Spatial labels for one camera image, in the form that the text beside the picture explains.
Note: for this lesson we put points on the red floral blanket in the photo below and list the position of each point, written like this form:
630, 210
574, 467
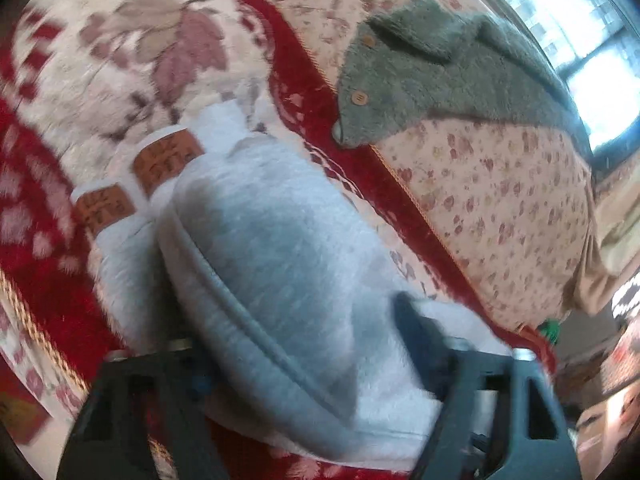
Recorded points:
100, 60

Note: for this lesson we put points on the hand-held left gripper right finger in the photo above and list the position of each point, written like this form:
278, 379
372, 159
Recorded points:
417, 340

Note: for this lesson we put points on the green cloth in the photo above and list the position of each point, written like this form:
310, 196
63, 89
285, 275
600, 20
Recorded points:
551, 331

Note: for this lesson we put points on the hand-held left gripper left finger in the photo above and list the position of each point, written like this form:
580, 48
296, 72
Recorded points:
198, 386

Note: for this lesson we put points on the window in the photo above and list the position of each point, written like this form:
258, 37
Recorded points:
600, 85

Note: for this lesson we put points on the beige cloth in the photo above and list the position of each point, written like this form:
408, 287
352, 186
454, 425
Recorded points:
607, 240

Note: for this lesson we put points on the white fleece garment with patches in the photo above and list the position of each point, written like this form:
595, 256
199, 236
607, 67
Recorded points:
280, 260

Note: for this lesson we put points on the pink floral quilt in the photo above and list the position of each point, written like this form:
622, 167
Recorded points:
500, 185

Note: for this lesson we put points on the grey fleece garment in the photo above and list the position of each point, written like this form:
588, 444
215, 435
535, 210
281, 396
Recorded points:
425, 85

